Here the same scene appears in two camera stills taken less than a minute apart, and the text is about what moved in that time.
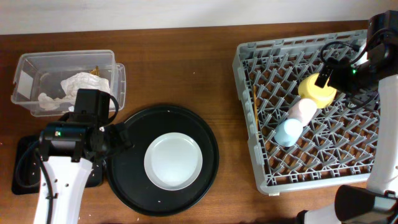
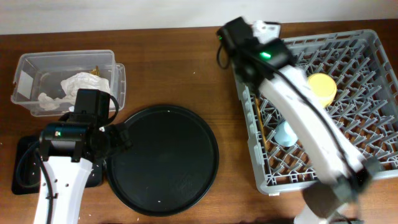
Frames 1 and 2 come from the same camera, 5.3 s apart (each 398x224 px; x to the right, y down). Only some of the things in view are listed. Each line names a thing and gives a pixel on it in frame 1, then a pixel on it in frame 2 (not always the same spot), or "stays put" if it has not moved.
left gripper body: [102, 155] stays put
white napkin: [86, 81] stays put
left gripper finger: [117, 138] stays put
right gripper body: [350, 80] -> [238, 65]
